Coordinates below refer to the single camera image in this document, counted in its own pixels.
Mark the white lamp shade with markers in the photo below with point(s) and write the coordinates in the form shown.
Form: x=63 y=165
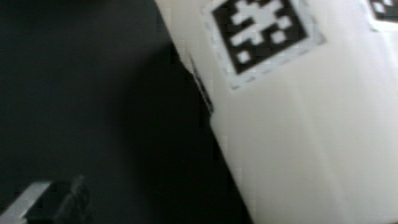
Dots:
x=294 y=59

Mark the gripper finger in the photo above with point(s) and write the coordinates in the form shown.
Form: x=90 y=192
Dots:
x=52 y=203

